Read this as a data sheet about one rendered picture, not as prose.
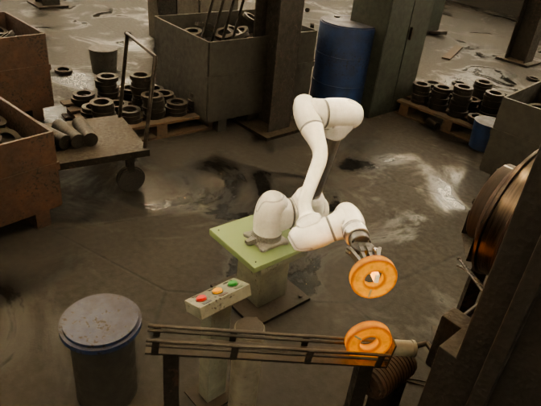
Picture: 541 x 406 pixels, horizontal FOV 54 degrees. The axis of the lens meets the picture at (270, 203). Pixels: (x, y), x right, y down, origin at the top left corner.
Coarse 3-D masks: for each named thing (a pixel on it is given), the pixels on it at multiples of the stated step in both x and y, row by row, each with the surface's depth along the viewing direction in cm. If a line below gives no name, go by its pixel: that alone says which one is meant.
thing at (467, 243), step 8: (464, 232) 261; (464, 240) 254; (472, 240) 255; (472, 248) 235; (472, 280) 252; (480, 280) 251; (464, 288) 262; (472, 288) 254; (464, 296) 258; (472, 296) 257; (464, 304) 260; (472, 304) 259; (464, 312) 262; (432, 328) 285; (432, 336) 280
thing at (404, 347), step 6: (396, 342) 178; (402, 342) 178; (408, 342) 179; (414, 342) 179; (396, 348) 176; (402, 348) 177; (408, 348) 178; (414, 348) 178; (396, 354) 178; (402, 354) 178; (408, 354) 178; (414, 354) 178
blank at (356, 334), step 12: (360, 324) 173; (372, 324) 172; (348, 336) 174; (360, 336) 172; (372, 336) 173; (384, 336) 174; (348, 348) 175; (360, 348) 176; (372, 348) 177; (384, 348) 177
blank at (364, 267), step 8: (368, 256) 170; (376, 256) 170; (360, 264) 169; (368, 264) 168; (376, 264) 169; (384, 264) 169; (392, 264) 170; (352, 272) 171; (360, 272) 170; (368, 272) 170; (384, 272) 171; (392, 272) 171; (352, 280) 171; (360, 280) 171; (384, 280) 172; (392, 280) 173; (360, 288) 173; (368, 288) 173; (376, 288) 174; (384, 288) 174; (368, 296) 175; (376, 296) 175
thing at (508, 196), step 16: (528, 160) 160; (512, 176) 158; (512, 192) 157; (496, 208) 158; (512, 208) 155; (496, 224) 158; (480, 240) 163; (496, 240) 159; (480, 256) 166; (480, 272) 179
